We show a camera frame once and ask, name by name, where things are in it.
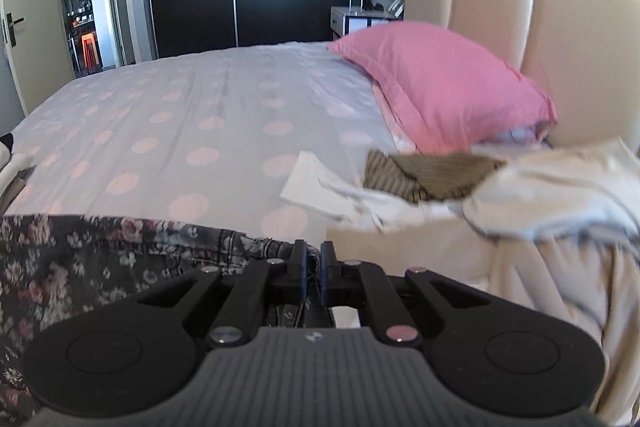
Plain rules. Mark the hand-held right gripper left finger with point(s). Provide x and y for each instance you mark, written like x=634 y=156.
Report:
x=300 y=269

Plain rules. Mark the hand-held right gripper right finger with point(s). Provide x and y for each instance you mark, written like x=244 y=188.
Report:
x=327 y=269

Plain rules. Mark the dark floral pants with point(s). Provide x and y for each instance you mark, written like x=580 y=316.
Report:
x=75 y=267

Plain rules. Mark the brown striped garment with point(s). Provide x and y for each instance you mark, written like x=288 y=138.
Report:
x=440 y=177

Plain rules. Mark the bed with polka dot duvet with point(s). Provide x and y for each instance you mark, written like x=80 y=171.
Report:
x=200 y=107

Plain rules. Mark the pink pillow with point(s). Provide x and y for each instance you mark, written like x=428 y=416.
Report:
x=440 y=82

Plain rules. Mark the white garment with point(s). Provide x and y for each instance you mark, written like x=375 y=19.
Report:
x=550 y=197

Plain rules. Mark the grey nightstand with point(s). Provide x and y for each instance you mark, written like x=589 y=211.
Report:
x=345 y=19

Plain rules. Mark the orange stool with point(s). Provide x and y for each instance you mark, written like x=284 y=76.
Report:
x=89 y=52

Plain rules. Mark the stack of folded beige towels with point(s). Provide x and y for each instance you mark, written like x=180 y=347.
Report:
x=10 y=167

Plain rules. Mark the beige padded headboard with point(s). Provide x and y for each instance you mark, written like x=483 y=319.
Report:
x=575 y=32

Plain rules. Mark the beige door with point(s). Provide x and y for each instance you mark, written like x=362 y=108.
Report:
x=35 y=7

